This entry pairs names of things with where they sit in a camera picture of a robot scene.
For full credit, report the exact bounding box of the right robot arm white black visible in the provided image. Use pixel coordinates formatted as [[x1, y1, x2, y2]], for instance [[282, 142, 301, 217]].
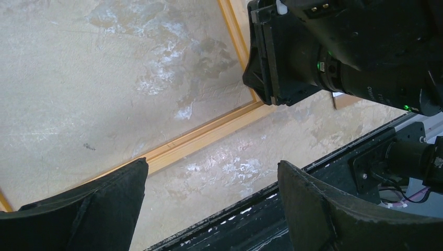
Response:
[[243, 1, 442, 117]]

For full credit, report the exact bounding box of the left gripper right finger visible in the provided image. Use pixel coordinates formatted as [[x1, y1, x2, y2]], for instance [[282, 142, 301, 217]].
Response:
[[277, 161, 442, 250]]

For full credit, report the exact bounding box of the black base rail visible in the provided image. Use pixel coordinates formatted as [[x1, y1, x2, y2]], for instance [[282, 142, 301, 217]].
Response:
[[151, 115, 441, 250]]

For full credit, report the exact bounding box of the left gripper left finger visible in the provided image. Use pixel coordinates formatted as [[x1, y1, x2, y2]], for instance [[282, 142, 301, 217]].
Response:
[[1, 158, 148, 250]]

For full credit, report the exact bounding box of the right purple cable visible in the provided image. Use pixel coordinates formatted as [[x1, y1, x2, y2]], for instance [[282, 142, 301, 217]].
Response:
[[380, 187, 433, 209]]

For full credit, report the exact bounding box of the aluminium extrusion rail front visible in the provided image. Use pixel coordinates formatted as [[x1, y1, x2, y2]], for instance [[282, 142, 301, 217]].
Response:
[[394, 112, 442, 143]]

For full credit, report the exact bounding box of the photo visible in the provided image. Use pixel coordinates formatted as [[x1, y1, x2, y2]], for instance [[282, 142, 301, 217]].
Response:
[[332, 92, 362, 110]]

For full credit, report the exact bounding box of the orange wooden picture frame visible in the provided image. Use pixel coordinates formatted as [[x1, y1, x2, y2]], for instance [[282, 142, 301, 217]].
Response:
[[1, 1, 273, 212]]

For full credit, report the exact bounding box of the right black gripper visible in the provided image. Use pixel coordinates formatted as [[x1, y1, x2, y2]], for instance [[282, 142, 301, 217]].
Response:
[[242, 1, 341, 106]]

